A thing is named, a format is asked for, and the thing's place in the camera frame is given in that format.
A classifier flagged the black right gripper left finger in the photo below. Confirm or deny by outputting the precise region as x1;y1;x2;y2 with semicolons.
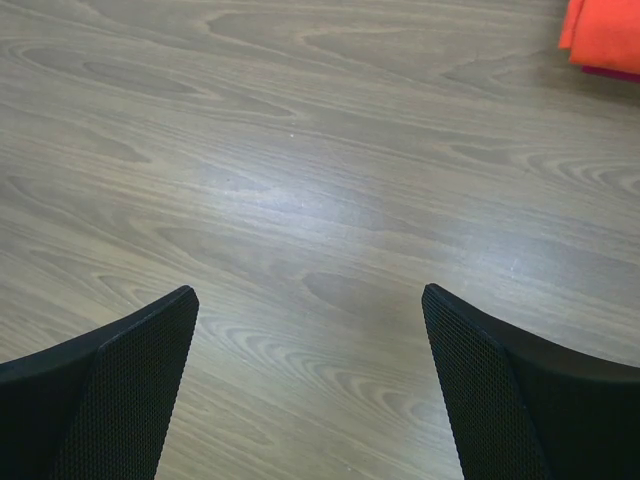
1;286;199;479

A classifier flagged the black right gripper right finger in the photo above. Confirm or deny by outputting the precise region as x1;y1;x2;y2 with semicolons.
422;283;639;479

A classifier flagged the orange folded t-shirt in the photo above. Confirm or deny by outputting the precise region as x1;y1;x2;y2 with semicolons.
558;0;639;75

